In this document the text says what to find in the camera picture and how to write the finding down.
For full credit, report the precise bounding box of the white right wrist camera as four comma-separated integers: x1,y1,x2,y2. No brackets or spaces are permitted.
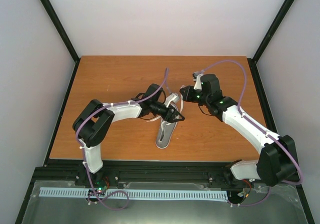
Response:
192,71,203,90

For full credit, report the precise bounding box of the grey metal base plate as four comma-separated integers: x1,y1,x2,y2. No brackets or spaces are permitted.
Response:
17,181,308,224

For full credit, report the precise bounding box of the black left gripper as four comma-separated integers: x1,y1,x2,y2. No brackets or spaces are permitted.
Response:
151,102,185,124

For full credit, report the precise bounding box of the black aluminium frame rail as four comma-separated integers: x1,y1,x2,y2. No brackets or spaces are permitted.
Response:
32,159,301,192

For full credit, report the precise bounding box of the light blue slotted cable duct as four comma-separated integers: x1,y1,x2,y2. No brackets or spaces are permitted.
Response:
38,187,228,202

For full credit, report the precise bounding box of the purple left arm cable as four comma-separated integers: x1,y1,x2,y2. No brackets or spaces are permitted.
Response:
75,67,173,211

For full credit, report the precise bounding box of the black right frame post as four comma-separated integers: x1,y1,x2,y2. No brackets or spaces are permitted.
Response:
252,0,295,64

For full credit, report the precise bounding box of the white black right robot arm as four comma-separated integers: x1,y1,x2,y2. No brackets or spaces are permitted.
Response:
179,74,299,187

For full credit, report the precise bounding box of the black frame post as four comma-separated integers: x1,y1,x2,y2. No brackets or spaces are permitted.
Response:
252,0,295,64
31,0,81,62

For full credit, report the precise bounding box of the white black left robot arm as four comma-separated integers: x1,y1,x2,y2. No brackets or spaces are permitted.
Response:
72,84,185,186

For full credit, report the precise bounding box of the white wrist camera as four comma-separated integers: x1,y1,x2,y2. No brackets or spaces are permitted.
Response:
164,93,180,107
192,71,203,90

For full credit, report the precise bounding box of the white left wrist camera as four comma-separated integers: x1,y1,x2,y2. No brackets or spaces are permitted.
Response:
164,93,180,107

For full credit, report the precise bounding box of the black left frame post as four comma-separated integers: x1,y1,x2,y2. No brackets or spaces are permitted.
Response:
31,0,81,62

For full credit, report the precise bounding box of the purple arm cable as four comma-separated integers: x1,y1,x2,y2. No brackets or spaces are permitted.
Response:
75,67,173,211
197,60,305,208

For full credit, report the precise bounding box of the grey canvas sneaker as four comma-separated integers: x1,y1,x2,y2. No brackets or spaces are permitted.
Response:
155,94,184,149

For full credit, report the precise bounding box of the white shoelace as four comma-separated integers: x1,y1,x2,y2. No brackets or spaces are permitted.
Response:
146,93,185,123

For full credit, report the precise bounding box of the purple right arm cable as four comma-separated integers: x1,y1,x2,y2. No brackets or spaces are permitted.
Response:
197,60,305,208

